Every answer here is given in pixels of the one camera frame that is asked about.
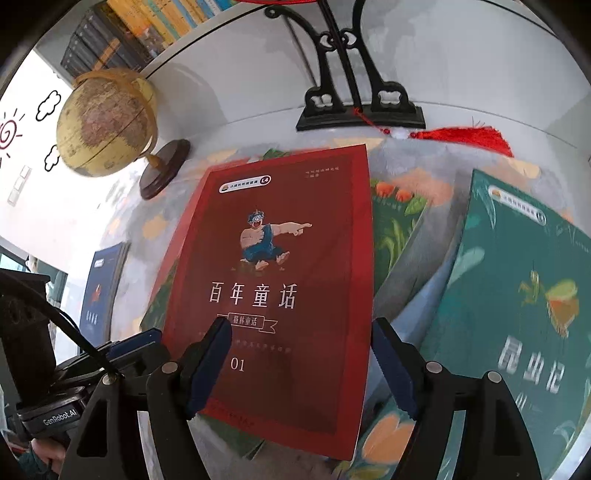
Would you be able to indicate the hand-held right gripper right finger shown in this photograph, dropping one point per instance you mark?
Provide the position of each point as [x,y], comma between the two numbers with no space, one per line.
[392,364]

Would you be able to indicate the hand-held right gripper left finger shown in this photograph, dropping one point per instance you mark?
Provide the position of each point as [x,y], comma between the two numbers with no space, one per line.
[207,369]

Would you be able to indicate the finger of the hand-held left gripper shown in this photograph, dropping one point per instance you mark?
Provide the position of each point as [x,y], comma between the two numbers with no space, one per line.
[138,369]
[136,344]

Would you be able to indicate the royal blue book red figure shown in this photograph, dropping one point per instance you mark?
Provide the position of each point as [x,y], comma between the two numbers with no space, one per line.
[104,286]

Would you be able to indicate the dark red book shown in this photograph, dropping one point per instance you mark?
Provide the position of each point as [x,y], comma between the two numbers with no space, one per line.
[277,258]

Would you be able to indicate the teal green book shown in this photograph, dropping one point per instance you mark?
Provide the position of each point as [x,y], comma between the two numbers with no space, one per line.
[508,286]

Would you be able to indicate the person's left forearm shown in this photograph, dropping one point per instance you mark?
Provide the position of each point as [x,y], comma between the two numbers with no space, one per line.
[27,468]

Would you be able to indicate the row of black books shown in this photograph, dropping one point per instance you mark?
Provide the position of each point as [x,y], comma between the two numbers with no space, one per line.
[101,41]

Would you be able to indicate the row of yellow books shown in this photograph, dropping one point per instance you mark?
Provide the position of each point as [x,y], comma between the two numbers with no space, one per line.
[161,18]

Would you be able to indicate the person's left hand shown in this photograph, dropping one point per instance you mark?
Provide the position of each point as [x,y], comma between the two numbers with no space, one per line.
[53,452]

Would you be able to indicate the yellow globe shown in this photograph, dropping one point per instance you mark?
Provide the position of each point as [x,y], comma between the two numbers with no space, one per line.
[101,124]

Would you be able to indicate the red tassel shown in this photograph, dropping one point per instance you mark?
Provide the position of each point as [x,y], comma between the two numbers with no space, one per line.
[461,136]

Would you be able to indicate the black fan stand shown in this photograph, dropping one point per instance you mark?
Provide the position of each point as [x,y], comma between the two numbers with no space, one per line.
[360,110]

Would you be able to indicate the white wall switches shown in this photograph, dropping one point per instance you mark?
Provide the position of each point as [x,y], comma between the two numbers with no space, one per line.
[18,184]

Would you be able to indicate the cloud wall decal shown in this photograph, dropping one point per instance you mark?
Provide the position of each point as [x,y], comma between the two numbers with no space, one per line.
[51,157]
[48,105]

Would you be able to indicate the sun wall decal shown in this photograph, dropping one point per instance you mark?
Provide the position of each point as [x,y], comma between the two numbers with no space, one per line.
[9,134]

